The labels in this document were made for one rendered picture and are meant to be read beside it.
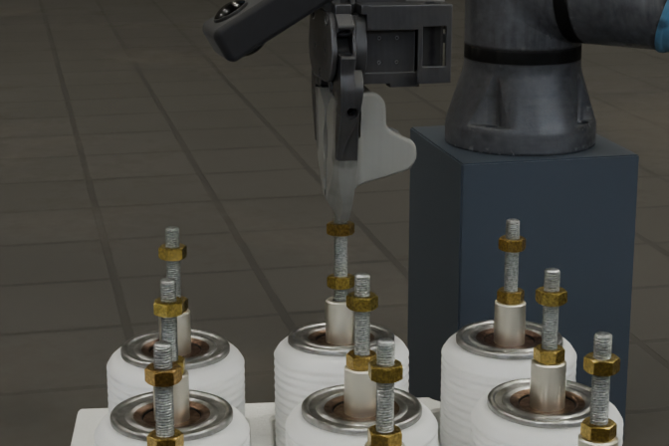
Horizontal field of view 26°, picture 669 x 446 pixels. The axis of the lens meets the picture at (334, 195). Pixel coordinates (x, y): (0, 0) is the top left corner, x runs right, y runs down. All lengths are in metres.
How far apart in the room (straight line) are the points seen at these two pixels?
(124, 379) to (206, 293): 0.97
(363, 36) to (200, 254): 1.22
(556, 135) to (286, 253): 0.80
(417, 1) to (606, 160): 0.49
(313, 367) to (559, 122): 0.50
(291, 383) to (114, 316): 0.89
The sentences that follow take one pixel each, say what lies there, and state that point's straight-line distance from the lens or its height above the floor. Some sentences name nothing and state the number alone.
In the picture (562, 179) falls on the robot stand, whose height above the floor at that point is 0.28.
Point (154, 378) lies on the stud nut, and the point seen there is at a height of 0.33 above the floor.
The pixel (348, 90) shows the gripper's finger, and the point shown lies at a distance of 0.93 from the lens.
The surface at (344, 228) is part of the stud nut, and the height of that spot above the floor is 0.34.
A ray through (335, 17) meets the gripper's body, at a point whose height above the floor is 0.49.
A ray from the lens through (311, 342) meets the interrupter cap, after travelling 1.02.
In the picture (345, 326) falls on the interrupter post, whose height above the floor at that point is 0.27.
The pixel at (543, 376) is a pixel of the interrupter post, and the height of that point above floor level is 0.27.
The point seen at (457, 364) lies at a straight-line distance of 1.02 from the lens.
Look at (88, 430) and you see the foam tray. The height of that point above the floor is 0.18.
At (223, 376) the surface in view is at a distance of 0.99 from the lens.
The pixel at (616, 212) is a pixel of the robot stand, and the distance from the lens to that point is 1.43.
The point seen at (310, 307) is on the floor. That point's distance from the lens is 1.90.
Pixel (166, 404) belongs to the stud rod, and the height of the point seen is 0.31.
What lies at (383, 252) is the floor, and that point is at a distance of 2.14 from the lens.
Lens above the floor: 0.60
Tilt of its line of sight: 14 degrees down
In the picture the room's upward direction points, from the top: straight up
